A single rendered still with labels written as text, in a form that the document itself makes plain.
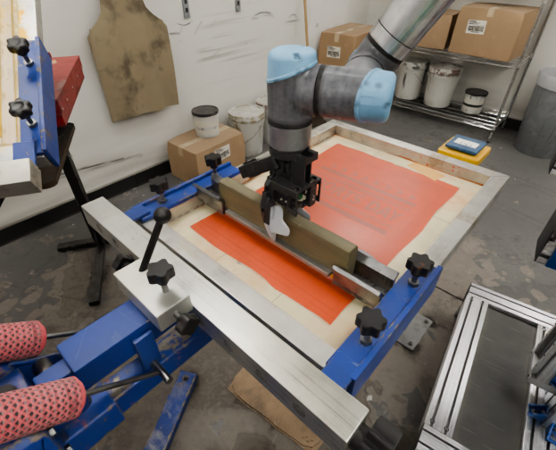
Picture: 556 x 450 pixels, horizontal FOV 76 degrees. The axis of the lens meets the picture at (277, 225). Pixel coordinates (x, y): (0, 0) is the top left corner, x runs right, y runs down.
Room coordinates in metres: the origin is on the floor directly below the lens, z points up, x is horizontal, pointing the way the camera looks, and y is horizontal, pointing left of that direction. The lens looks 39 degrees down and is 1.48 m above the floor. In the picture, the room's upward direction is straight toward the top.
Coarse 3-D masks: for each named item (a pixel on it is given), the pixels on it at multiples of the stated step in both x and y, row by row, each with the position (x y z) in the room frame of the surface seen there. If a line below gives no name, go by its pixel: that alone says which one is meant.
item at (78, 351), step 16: (128, 304) 0.36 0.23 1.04; (112, 320) 0.33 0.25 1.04; (128, 320) 0.33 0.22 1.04; (144, 320) 0.33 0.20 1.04; (80, 336) 0.30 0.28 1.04; (96, 336) 0.30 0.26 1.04; (112, 336) 0.30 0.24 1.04; (128, 336) 0.30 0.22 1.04; (160, 336) 0.33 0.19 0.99; (64, 352) 0.27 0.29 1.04; (80, 352) 0.27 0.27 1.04; (96, 352) 0.27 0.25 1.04; (112, 352) 0.28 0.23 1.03; (128, 352) 0.29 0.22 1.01; (80, 368) 0.25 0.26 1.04; (96, 368) 0.26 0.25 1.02; (112, 368) 0.27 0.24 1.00
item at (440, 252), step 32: (320, 128) 1.15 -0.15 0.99; (352, 128) 1.15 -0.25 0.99; (416, 160) 0.97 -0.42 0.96; (448, 160) 0.92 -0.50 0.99; (480, 192) 0.75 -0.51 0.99; (192, 256) 0.52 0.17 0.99; (448, 256) 0.53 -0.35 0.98; (224, 288) 0.43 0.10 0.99; (288, 320) 0.37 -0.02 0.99; (320, 352) 0.31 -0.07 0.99
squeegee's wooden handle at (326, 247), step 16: (224, 192) 0.68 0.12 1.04; (240, 192) 0.65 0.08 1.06; (256, 192) 0.65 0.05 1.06; (240, 208) 0.65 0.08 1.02; (256, 208) 0.61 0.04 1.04; (256, 224) 0.61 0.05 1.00; (288, 224) 0.55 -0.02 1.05; (304, 224) 0.53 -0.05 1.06; (288, 240) 0.55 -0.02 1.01; (304, 240) 0.52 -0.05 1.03; (320, 240) 0.50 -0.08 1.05; (336, 240) 0.49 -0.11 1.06; (320, 256) 0.49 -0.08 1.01; (336, 256) 0.47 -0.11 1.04; (352, 256) 0.46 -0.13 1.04; (352, 272) 0.47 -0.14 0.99
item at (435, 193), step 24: (408, 192) 0.81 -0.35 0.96; (432, 192) 0.81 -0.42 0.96; (336, 216) 0.70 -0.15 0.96; (408, 216) 0.70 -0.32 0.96; (432, 216) 0.70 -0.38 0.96; (360, 240) 0.61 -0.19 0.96; (384, 240) 0.61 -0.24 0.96; (408, 240) 0.61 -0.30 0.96; (264, 264) 0.53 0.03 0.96; (288, 264) 0.53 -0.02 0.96; (288, 288) 0.46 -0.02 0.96; (312, 288) 0.46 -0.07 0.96; (336, 288) 0.46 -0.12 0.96; (336, 312) 0.41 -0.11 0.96
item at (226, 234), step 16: (336, 144) 1.10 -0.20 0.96; (320, 160) 0.99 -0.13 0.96; (336, 160) 0.99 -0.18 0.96; (352, 160) 0.99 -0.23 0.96; (368, 160) 0.99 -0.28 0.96; (384, 160) 0.99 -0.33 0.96; (368, 176) 0.89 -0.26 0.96; (304, 208) 0.73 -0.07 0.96; (320, 208) 0.73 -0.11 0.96; (208, 224) 0.67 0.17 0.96; (224, 224) 0.67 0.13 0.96; (240, 224) 0.67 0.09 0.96; (208, 240) 0.61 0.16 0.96; (224, 240) 0.61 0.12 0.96; (240, 240) 0.61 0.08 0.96; (256, 240) 0.61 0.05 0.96; (240, 256) 0.55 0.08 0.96; (256, 256) 0.55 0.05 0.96
